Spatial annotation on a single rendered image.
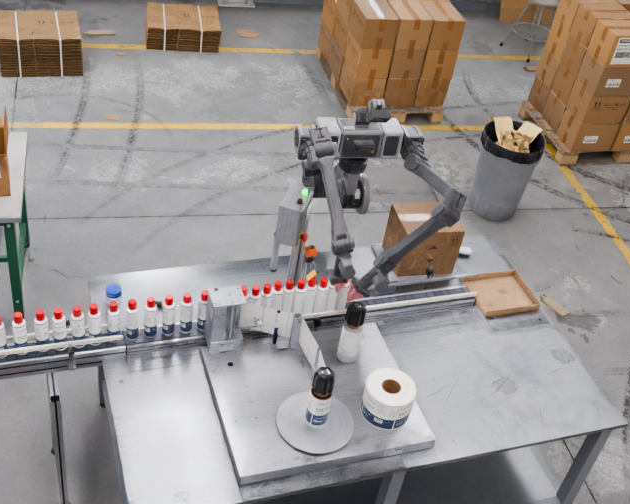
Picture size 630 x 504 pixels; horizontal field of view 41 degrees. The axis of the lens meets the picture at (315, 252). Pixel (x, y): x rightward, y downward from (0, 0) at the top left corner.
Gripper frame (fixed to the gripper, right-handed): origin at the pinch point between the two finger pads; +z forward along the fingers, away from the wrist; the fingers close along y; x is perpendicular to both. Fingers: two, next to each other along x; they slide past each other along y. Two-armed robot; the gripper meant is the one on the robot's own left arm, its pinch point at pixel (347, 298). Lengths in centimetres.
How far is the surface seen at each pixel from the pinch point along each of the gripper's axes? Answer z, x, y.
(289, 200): -21, -59, -7
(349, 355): 8.0, -8.0, 32.3
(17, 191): 97, -94, -125
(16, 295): 144, -64, -107
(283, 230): -11, -53, -2
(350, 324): -4.1, -20.3, 30.7
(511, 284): -50, 78, -5
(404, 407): -3, -7, 70
